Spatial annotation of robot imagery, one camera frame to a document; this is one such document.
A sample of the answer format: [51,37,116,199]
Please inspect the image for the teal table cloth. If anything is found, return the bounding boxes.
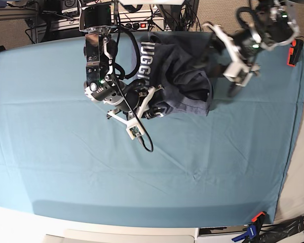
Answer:
[0,37,304,227]

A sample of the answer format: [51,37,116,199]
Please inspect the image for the blue orange clamp bottom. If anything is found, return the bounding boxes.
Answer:
[232,211,267,242]

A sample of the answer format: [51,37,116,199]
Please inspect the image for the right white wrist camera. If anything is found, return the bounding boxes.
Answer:
[107,87,156,140]

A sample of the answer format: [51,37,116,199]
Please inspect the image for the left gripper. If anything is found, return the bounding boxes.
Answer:
[205,32,246,79]

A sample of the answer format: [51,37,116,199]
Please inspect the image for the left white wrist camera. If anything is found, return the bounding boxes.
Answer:
[202,22,260,87]

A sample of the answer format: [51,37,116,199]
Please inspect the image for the white power strip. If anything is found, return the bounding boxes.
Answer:
[121,19,165,32]

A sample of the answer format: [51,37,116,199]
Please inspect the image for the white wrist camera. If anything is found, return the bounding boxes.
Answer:
[107,87,156,140]
[202,22,260,87]

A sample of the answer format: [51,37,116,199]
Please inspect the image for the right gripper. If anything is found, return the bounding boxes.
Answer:
[121,86,164,120]

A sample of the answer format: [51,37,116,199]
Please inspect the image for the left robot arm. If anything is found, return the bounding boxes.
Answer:
[203,1,299,87]

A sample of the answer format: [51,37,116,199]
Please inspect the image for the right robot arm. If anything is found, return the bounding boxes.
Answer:
[79,1,163,123]

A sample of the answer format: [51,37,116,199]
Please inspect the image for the orange black clamp top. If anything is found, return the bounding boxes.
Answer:
[287,38,304,67]

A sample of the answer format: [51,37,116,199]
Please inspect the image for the blue-grey T-shirt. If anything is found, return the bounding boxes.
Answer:
[135,32,226,116]

